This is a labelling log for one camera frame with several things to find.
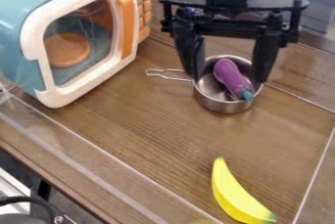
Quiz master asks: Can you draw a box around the black cable bottom left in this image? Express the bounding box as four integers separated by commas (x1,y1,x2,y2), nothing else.
0,196,57,224

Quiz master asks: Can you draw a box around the clear acrylic barrier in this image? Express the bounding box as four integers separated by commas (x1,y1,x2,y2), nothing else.
0,84,224,224

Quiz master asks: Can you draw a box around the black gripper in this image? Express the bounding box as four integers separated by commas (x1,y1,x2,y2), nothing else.
160,0,309,83

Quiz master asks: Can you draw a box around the yellow toy banana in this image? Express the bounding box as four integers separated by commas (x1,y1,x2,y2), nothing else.
211,157,278,224

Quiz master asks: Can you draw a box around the orange microwave turntable plate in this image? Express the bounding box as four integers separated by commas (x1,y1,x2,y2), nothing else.
45,33,90,67

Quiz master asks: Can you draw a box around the blue toy microwave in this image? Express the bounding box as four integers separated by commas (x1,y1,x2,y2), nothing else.
0,0,152,108

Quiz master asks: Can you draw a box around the silver pot with wire handle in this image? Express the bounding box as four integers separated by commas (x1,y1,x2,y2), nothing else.
145,55,263,114

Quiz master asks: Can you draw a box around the purple toy eggplant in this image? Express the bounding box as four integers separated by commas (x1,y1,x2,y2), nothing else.
214,58,254,102

